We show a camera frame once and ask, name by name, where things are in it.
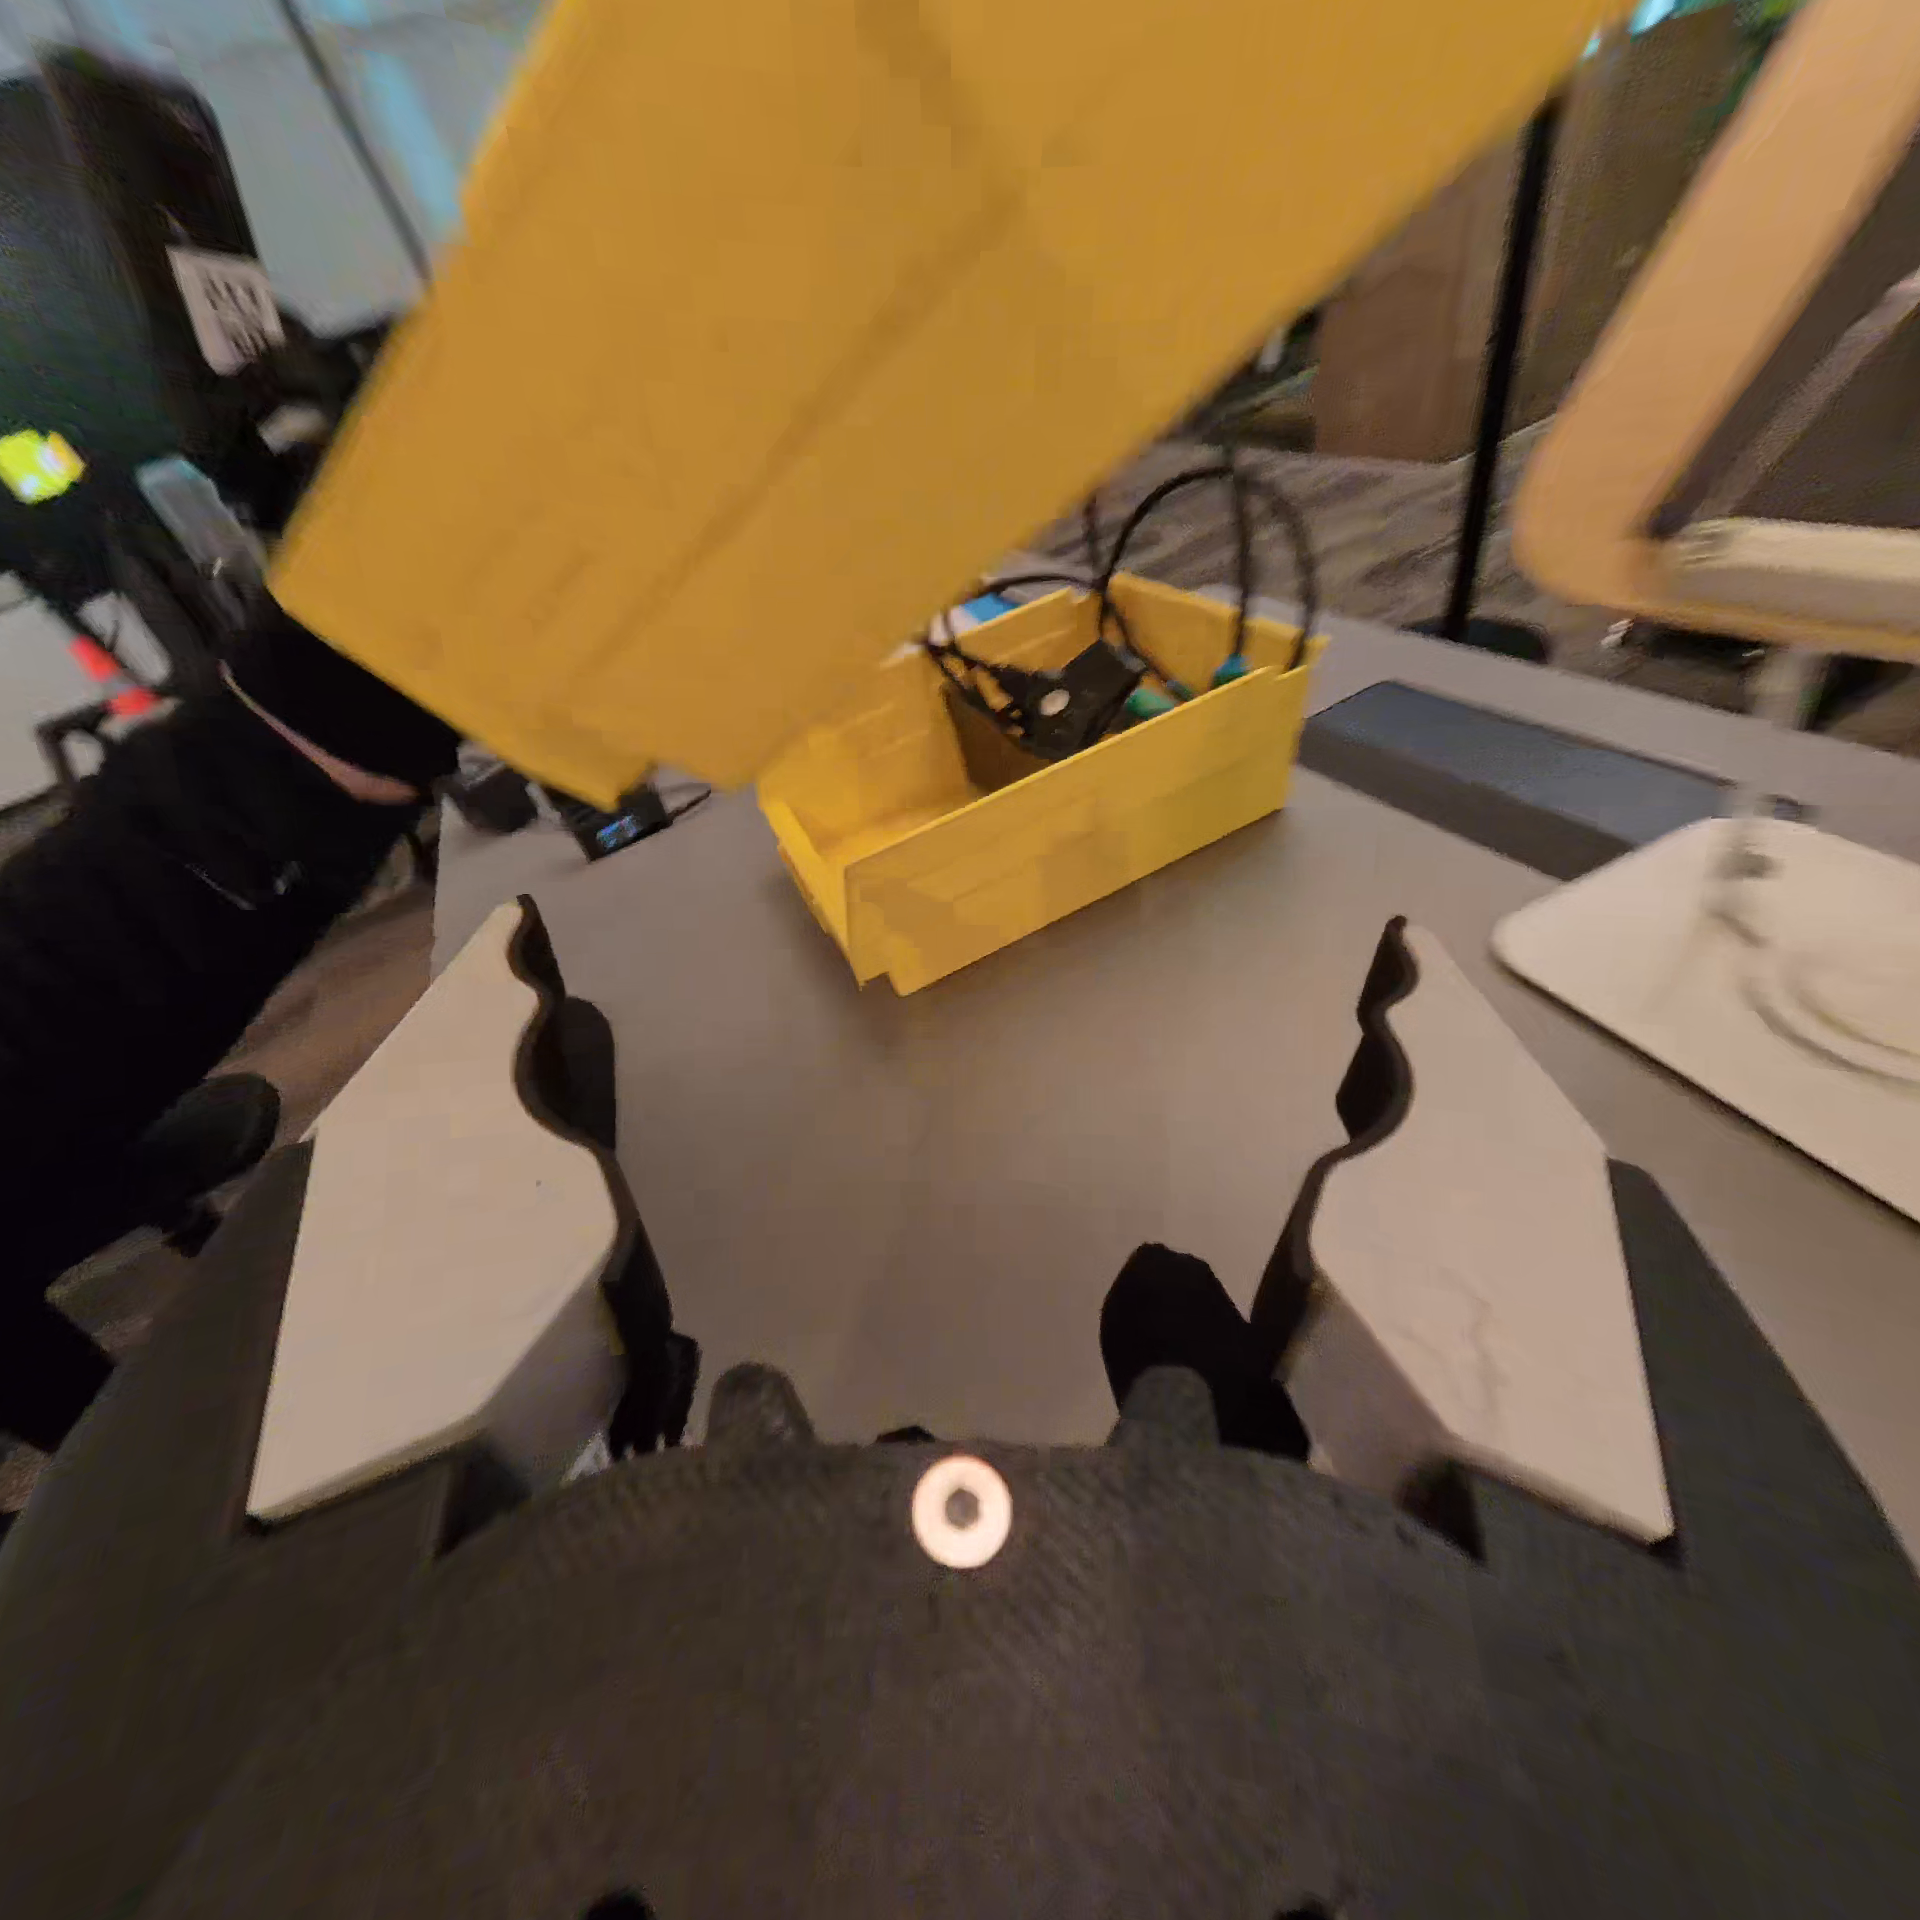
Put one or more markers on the person's left forearm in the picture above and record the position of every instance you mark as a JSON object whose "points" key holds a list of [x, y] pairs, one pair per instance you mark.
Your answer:
{"points": [[149, 901]]}

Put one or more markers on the white metal board stand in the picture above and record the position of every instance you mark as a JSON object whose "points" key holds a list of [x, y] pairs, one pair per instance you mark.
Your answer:
{"points": [[1723, 962]]}

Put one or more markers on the black round-base floor stand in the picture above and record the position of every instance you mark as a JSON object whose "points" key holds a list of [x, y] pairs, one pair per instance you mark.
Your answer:
{"points": [[1499, 375]]}

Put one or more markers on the black round stool seat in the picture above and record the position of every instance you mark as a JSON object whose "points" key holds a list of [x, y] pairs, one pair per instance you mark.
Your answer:
{"points": [[211, 1125]]}

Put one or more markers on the yellow plastic bin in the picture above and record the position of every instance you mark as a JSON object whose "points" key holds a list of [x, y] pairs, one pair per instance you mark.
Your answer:
{"points": [[825, 375], [1050, 855]]}

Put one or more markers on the small black device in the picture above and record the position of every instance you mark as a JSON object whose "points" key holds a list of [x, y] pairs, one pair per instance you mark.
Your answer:
{"points": [[614, 827]]}

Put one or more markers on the brown cardboard box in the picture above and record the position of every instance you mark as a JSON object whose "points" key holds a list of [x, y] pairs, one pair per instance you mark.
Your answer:
{"points": [[1410, 347]]}

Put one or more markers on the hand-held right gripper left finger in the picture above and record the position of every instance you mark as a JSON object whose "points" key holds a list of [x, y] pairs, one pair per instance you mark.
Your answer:
{"points": [[434, 1277]]}

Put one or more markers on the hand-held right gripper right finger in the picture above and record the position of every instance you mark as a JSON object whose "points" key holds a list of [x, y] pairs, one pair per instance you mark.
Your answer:
{"points": [[1483, 1277]]}

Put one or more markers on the person's left hand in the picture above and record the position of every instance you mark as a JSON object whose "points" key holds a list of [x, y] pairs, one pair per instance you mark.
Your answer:
{"points": [[329, 691]]}

